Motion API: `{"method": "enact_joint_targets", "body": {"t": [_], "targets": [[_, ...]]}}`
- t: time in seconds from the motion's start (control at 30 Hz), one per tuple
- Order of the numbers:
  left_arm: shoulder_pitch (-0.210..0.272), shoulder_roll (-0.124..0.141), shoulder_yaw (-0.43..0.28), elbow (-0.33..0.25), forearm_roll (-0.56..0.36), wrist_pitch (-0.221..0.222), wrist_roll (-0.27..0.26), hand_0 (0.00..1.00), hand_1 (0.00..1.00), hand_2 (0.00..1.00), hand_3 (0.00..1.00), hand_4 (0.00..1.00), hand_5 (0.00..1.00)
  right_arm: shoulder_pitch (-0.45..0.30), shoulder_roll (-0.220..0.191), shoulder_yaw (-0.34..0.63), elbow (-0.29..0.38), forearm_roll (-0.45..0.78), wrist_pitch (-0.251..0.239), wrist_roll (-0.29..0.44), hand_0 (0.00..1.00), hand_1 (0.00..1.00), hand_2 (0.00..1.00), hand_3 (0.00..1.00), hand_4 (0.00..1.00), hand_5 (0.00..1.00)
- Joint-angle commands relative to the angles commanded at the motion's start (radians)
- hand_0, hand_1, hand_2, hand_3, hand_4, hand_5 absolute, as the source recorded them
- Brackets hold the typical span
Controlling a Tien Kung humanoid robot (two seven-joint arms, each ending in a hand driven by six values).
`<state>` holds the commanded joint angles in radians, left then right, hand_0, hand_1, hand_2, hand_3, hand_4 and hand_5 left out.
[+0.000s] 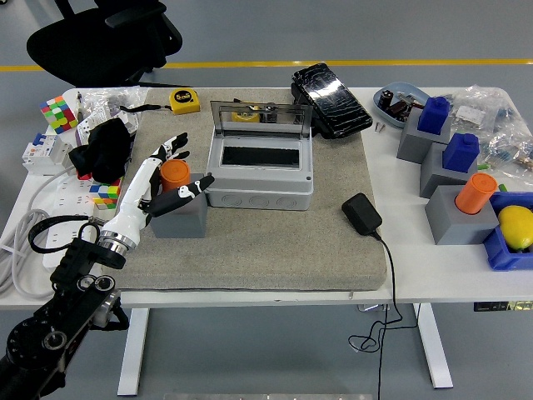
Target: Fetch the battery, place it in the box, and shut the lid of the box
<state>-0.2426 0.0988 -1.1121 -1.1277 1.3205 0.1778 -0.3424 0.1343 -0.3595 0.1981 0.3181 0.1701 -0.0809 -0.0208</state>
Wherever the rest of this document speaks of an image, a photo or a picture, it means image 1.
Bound grey plastic junction box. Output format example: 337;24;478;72
205;124;315;212

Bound white power cable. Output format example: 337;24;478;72
0;164;80;299

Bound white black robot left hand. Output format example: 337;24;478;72
101;132;217;245

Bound white power strip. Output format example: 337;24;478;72
42;170;122;270

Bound grey-brown mat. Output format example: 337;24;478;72
102;87;388;292

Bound blue block battery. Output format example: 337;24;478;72
417;96;452;136
441;132;481;172

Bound blue-grey oval dish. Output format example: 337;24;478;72
373;81;432;129

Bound black desk control panel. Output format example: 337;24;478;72
473;300;533;313

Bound white purple packet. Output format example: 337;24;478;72
74;103;141;145

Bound clear plastic bag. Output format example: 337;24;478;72
77;87;149;138

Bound orange cylinder battery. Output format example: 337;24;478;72
160;160;192;193
454;172;499;216

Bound clear bag of parts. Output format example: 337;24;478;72
449;85;524;135
485;129;533;176

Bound blue plastic bin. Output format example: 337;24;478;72
482;191;533;272

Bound black cloth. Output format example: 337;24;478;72
68;117;133;184

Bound glossy black case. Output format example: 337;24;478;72
290;62;374;141

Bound yellow lemon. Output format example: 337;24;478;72
497;204;533;252

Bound white circuit breaker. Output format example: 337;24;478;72
22;132;74;176

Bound colourful puzzle cube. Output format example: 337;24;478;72
89;177;125;211
39;95;80;135

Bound brown electronic parts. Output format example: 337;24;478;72
389;99;413;118

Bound yellow tape measure black strap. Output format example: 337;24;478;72
119;88;202;116

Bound transparent hinged box lid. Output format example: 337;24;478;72
210;100;313;137

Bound small round yellow tape measure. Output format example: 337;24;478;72
231;108;262;123

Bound black power adapter plug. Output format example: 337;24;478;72
341;192;383;237

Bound grey cube holder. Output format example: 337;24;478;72
419;142;480;199
149;172;208;239
396;107;453;164
424;184;501;246

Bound black office chair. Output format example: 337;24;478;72
25;0;184;88

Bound white table leg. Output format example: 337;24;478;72
411;302;454;390
117;307;150;397

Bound black adapter cord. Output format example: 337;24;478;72
347;231;419;400

